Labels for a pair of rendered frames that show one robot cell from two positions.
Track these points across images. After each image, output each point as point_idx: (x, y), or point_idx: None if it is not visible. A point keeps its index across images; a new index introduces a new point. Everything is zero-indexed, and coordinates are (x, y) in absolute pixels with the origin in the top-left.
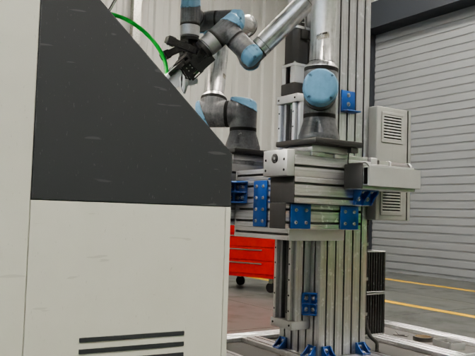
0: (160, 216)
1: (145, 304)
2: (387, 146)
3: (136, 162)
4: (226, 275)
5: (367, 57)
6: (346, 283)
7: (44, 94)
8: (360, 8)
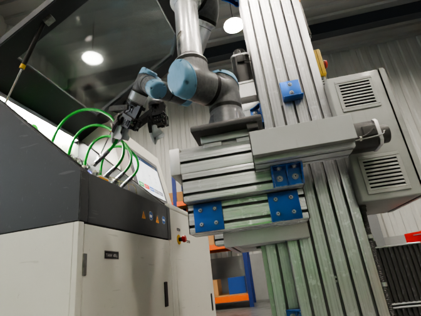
0: (13, 243)
1: None
2: (356, 114)
3: (0, 199)
4: (72, 298)
5: (307, 44)
6: (344, 293)
7: None
8: (287, 10)
